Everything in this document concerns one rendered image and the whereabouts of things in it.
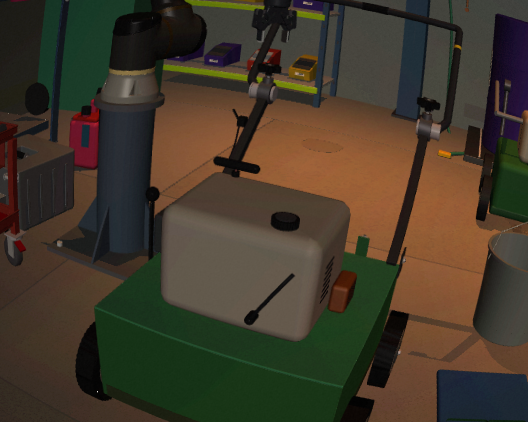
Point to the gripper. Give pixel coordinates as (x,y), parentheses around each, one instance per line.
(275,11)

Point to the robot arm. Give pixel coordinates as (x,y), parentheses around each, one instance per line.
(136,45)

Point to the red box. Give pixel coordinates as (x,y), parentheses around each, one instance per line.
(270,57)

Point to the black star knob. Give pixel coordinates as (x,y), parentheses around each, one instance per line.
(270,68)
(428,103)

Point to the yellow box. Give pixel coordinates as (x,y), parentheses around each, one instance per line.
(303,68)

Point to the purple box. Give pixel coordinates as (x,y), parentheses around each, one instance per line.
(313,4)
(222,54)
(187,57)

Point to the black ball height lever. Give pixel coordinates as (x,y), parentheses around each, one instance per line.
(152,194)

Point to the green mower hook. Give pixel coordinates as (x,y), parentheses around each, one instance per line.
(362,245)

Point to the brown box on engine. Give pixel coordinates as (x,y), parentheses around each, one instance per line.
(342,291)

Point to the grey ribbed box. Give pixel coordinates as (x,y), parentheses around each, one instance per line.
(45,185)

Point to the black mower wheel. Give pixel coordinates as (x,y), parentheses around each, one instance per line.
(388,350)
(359,410)
(87,363)

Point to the green mower deck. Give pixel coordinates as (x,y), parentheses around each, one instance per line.
(214,371)

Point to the blue green shelf unit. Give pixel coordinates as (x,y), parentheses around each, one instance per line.
(322,49)

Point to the black starter pull grip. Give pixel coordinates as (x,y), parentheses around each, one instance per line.
(237,165)

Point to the blue steel column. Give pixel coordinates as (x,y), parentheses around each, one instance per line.
(412,62)

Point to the green cabinet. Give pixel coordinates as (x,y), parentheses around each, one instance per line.
(86,45)

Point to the black round filler cap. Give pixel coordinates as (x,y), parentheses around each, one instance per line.
(285,221)

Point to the blue pole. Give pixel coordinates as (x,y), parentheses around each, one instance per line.
(60,62)

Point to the red fuel can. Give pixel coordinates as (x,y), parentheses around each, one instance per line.
(84,140)

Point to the grey engine cover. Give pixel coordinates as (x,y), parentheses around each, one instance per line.
(239,264)

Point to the purple drum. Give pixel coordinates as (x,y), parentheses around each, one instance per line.
(511,53)

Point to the dark wheeled bin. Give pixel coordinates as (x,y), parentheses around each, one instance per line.
(20,58)

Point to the black rod on engine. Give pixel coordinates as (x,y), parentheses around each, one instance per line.
(268,300)

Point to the green machine with wheel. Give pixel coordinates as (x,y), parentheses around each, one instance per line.
(509,185)

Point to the red wheeled cart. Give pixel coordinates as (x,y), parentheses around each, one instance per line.
(10,198)

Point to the grey bucket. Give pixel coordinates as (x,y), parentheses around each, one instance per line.
(505,288)

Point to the blue mat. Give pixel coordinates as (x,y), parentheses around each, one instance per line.
(482,398)

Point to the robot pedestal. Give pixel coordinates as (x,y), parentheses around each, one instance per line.
(124,173)

